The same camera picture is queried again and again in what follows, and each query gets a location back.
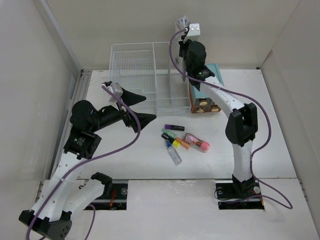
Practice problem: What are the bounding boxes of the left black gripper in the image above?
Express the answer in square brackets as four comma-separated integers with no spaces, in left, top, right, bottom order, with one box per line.
[90,87,156,133]

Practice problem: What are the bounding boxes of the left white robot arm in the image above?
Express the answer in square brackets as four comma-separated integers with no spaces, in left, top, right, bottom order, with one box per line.
[18,82,156,240]

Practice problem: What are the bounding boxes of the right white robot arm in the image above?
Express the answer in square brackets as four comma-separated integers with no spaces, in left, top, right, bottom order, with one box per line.
[179,40,258,199]

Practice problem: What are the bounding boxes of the teal wooden drawer box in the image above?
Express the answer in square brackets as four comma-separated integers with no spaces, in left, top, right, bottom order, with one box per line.
[187,63,226,114]

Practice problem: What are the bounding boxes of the green highlighter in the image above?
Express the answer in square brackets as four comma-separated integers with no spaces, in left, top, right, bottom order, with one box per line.
[161,128,177,139]

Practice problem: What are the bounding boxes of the purple highlighter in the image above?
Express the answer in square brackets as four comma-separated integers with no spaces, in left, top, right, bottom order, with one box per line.
[164,124,185,132]

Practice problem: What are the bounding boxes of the yellow highlighter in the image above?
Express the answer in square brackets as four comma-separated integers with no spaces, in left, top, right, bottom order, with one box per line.
[161,133,181,147]

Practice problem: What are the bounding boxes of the orange highlighter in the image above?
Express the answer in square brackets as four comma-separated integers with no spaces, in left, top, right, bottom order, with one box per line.
[175,137,191,150]

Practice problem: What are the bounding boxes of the clear blue-cap bottle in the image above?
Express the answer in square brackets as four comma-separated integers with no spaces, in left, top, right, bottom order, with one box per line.
[165,140,182,166]

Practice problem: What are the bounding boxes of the pink capsule pencil case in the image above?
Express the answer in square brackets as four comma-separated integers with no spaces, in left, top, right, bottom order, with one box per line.
[184,133,210,152]

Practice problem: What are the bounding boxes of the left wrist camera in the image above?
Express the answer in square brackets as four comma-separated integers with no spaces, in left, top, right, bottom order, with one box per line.
[101,81,124,104]

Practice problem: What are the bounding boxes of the white wire desk organizer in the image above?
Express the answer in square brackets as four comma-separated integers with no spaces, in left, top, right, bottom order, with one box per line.
[109,42,191,116]

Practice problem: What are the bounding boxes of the aluminium rail frame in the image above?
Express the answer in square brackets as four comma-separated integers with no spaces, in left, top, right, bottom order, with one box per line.
[49,68,92,180]

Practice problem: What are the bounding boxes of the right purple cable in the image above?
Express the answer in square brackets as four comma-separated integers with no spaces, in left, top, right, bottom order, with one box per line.
[168,27,294,211]

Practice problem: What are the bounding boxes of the purple cable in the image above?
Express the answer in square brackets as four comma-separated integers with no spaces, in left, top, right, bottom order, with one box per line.
[25,84,141,240]
[168,27,294,211]

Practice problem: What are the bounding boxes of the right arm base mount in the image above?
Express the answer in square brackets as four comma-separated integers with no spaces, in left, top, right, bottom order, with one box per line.
[214,180,265,210]

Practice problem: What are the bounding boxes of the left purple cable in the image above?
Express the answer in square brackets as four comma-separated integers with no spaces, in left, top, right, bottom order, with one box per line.
[25,84,141,240]

